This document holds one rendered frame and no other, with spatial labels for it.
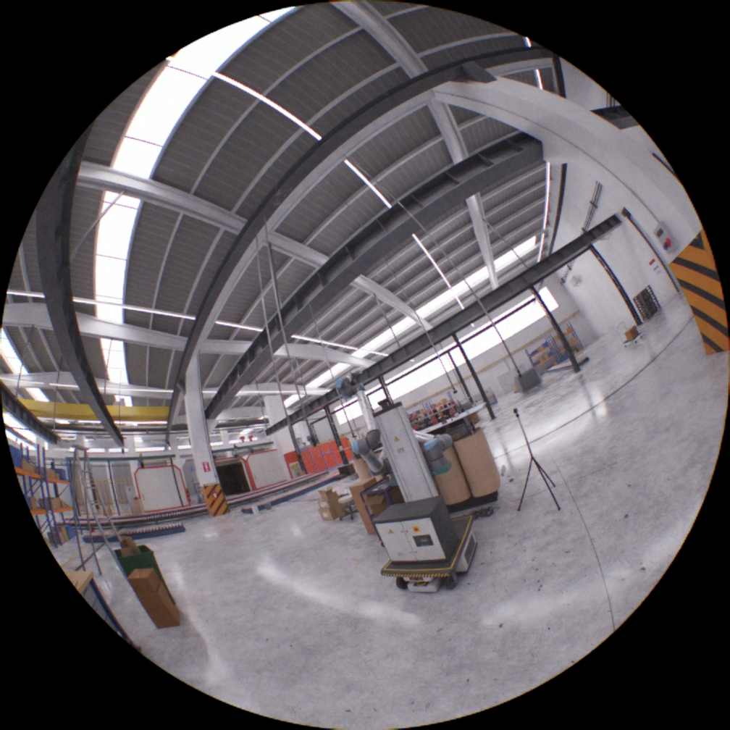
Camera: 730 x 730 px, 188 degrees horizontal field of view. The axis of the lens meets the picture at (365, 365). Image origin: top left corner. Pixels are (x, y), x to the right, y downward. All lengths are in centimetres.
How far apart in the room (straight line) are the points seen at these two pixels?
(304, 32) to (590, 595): 1077
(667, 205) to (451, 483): 509
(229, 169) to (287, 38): 503
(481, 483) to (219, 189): 1024
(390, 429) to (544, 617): 208
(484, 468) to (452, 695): 257
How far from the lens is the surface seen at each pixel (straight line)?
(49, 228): 470
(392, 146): 986
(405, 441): 212
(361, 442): 186
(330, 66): 886
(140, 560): 357
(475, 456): 306
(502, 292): 1151
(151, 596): 313
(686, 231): 429
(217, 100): 885
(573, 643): 170
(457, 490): 329
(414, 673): 180
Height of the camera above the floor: 155
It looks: 18 degrees up
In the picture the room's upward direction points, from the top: 22 degrees counter-clockwise
